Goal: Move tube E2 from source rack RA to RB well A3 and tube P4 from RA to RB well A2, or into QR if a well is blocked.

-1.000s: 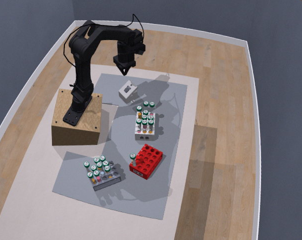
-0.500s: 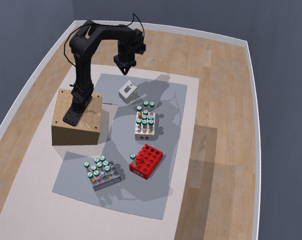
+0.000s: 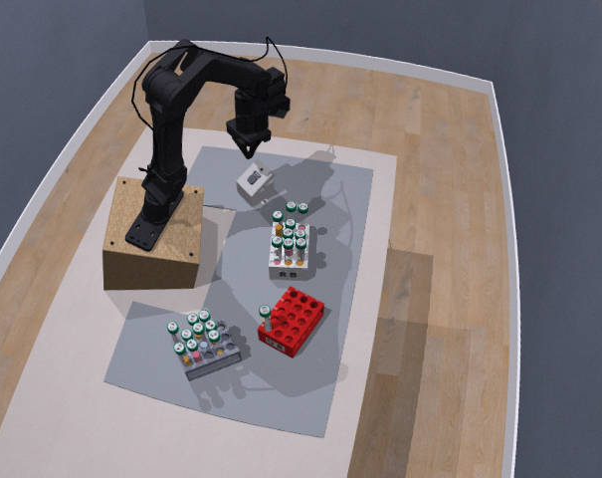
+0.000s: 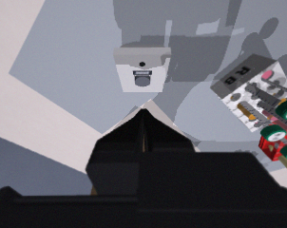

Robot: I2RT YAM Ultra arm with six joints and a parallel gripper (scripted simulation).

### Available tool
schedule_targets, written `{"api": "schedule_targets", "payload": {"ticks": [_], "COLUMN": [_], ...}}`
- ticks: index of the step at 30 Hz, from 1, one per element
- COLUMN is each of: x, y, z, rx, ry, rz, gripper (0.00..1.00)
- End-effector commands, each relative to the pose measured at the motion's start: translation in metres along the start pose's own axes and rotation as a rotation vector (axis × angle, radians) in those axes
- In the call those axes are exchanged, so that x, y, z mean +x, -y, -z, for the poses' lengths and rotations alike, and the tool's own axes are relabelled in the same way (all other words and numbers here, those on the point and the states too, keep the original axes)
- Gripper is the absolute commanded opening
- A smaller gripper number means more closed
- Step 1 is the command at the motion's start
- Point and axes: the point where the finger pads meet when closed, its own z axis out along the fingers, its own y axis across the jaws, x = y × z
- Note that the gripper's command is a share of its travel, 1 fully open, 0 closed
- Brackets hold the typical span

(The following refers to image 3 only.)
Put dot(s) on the grey tube rack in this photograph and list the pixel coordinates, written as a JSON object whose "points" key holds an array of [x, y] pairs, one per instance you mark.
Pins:
{"points": [[209, 356]]}

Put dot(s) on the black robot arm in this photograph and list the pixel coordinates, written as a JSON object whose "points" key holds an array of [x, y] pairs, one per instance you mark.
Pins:
{"points": [[176, 94]]}

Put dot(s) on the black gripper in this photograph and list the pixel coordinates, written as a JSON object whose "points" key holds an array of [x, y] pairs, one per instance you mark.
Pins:
{"points": [[244, 133]]}

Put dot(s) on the grey bench mat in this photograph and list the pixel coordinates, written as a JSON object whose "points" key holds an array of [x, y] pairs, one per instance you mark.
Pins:
{"points": [[267, 388]]}

